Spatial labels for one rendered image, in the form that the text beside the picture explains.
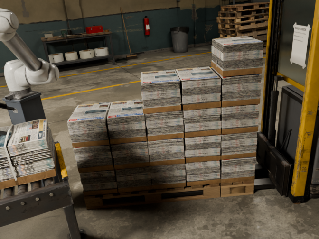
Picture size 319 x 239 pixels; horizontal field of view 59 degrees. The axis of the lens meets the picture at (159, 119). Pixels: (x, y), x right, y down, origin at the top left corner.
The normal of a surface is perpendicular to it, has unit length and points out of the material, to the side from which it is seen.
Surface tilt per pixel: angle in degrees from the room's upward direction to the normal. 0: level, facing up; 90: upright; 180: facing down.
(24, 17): 90
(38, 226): 0
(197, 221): 0
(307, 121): 90
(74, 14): 90
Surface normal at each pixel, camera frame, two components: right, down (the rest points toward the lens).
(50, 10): 0.40, 0.33
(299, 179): 0.04, 0.39
